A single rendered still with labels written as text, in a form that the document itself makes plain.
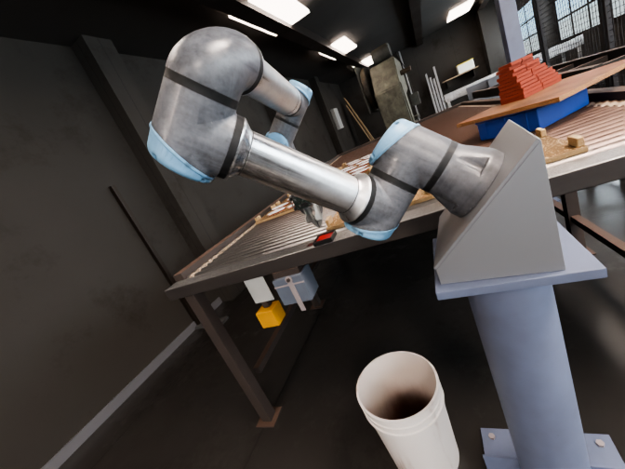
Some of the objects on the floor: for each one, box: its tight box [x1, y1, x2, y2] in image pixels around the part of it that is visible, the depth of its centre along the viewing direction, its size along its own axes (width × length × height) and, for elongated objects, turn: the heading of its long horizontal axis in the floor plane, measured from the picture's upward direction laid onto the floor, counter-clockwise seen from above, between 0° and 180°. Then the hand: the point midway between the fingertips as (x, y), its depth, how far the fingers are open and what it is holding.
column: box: [432, 221, 625, 469], centre depth 76 cm, size 38×38×87 cm
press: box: [353, 43, 421, 129], centre depth 762 cm, size 145×124×276 cm
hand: (318, 223), depth 105 cm, fingers closed
